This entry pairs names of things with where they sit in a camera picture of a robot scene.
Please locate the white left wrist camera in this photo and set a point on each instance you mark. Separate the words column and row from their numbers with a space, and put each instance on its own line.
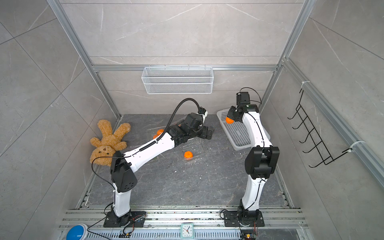
column 203, row 112

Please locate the brown teddy bear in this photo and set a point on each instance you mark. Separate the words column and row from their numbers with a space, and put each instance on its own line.
column 110, row 143

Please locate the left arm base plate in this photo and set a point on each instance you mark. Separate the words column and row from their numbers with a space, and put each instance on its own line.
column 130, row 219

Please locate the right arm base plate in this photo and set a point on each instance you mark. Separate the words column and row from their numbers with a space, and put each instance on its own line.
column 243, row 219

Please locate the blue round button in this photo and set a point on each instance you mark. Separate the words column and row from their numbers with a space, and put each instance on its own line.
column 78, row 232

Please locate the teal front alarm clock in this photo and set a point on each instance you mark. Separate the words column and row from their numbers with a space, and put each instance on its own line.
column 187, row 231

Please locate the orange two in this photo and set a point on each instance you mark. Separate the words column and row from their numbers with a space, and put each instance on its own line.
column 188, row 155

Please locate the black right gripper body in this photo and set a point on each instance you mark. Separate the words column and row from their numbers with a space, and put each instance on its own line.
column 233, row 114

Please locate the orange one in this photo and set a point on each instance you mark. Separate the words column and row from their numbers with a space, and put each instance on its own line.
column 229, row 120

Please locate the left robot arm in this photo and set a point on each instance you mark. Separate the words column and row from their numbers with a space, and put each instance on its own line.
column 125, row 165

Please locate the orange six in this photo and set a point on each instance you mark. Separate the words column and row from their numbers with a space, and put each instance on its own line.
column 156, row 136

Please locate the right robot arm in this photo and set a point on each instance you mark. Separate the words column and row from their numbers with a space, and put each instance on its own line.
column 260, row 163

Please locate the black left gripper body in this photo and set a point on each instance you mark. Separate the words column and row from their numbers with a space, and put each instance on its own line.
column 194, row 135

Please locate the white wire wall basket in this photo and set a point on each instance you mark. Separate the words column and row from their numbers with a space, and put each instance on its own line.
column 178, row 80

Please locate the white perforated plastic basket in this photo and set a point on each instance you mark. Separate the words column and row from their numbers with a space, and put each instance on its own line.
column 237, row 132

